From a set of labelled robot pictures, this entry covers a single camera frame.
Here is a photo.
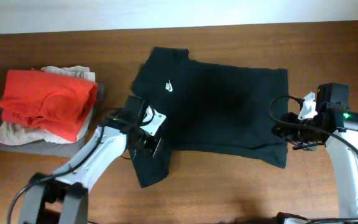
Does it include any grey folded shirt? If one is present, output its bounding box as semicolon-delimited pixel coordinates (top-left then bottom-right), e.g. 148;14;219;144
0;83;106;159

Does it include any black cable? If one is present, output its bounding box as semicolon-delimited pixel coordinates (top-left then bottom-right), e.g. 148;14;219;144
6;107;155;224
268;95;358;224

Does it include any right black cable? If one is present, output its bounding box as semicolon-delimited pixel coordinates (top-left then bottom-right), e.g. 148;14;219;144
268;95;358;224

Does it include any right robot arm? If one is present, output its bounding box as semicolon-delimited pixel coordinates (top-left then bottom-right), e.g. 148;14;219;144
271;83;358;223

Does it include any black Nike t-shirt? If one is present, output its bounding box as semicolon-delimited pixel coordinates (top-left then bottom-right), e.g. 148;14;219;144
132;47;288;188

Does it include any beige folded shirt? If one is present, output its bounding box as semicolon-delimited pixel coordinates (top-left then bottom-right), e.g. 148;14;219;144
0;65;96;146

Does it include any red folded shirt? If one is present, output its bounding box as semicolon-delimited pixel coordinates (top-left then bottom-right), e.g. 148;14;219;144
0;70;98;142

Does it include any left black cable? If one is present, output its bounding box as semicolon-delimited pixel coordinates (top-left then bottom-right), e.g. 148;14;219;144
6;107;155;224

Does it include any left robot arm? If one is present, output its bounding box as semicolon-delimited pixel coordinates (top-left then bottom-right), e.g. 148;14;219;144
11;96;167;224

